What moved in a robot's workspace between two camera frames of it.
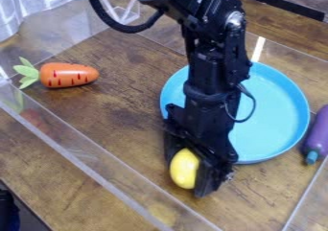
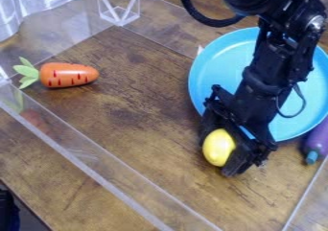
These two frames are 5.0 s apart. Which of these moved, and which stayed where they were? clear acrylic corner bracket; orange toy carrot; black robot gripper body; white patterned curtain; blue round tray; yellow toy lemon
Moved: yellow toy lemon; black robot gripper body; blue round tray
Stayed: clear acrylic corner bracket; orange toy carrot; white patterned curtain
